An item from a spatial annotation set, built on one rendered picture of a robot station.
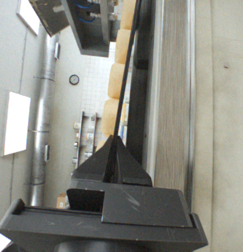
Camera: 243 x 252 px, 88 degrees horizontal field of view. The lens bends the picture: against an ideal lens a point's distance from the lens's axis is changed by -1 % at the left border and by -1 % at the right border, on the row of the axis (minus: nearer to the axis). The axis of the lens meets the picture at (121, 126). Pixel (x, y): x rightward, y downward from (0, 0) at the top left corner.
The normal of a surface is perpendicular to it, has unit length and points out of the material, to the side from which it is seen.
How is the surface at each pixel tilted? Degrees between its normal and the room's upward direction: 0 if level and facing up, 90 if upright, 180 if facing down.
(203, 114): 90
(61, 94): 90
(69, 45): 90
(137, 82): 90
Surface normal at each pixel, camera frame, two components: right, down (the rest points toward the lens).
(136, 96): 0.07, -0.11
